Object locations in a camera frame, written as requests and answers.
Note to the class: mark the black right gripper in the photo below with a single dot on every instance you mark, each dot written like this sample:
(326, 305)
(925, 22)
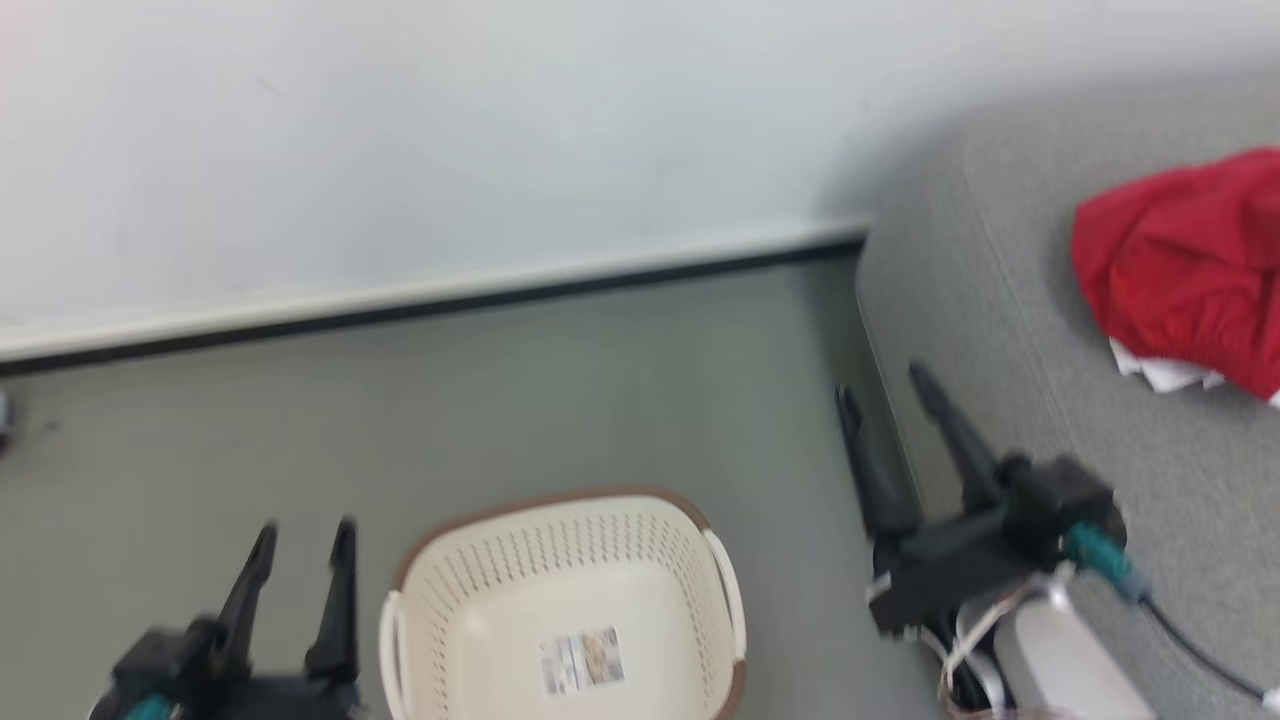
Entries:
(990, 545)

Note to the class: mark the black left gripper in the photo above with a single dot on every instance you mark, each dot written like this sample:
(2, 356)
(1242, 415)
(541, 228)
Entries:
(230, 680)

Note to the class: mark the red clothing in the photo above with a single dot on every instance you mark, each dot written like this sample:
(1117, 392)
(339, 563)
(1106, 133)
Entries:
(1190, 260)

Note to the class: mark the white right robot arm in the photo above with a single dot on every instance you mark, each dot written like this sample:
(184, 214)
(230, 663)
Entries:
(1060, 650)

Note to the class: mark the cream plastic laundry basket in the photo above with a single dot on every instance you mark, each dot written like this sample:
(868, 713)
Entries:
(560, 600)

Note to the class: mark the grey fabric sofa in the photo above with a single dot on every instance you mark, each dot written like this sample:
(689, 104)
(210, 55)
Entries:
(1010, 300)

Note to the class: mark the white garment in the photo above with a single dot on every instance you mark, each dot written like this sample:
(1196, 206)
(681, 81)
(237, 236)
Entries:
(1165, 372)

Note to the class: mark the paper label sticker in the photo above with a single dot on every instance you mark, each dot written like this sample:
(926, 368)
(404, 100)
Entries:
(582, 660)

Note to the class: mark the white and black baseboard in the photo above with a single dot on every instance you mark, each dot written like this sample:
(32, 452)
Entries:
(400, 300)

